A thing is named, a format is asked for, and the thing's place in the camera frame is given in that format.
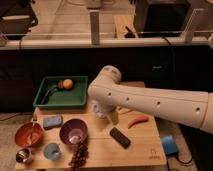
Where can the blue box on floor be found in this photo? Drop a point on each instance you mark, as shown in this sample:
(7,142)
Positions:
(169,145)

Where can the orange red bowl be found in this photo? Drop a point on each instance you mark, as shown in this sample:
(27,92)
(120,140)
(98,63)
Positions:
(22,136)

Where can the black remote control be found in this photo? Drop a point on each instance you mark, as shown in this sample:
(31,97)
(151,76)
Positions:
(120,137)

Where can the orange ball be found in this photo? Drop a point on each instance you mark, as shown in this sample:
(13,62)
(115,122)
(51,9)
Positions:
(68,84)

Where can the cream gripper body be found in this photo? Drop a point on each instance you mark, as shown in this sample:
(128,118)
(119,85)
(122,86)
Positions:
(114,116)

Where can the black office chair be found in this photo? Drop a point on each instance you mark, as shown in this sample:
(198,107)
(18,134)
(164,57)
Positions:
(16,18)

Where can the crumpled white blue packet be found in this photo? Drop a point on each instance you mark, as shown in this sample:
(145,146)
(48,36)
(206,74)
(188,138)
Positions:
(100,110)

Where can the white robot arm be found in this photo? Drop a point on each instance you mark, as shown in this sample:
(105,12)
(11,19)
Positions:
(191,108)

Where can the blue sponge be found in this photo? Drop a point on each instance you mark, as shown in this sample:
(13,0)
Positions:
(52,122)

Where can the wooden spoon in bowl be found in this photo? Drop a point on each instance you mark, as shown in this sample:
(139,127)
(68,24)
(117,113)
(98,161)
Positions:
(33,121)

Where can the dark grape bunch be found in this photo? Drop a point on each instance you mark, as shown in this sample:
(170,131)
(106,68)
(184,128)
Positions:
(80,155)

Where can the purple bowl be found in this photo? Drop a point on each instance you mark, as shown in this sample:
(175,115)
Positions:
(73,128)

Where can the black handled brush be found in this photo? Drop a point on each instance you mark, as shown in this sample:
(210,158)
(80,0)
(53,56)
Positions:
(55,87)

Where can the metal cup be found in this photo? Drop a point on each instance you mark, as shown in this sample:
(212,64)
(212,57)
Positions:
(24,155)

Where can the blue cup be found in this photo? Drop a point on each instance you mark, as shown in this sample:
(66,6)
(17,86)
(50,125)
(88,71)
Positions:
(52,151)

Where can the metal frame post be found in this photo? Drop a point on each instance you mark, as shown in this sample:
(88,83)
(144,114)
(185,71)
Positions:
(94,22)

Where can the black monitor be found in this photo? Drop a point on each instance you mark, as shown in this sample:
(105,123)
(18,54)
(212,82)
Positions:
(160,15)

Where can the green plastic tray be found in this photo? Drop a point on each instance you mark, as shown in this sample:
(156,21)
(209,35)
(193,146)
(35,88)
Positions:
(75,98)

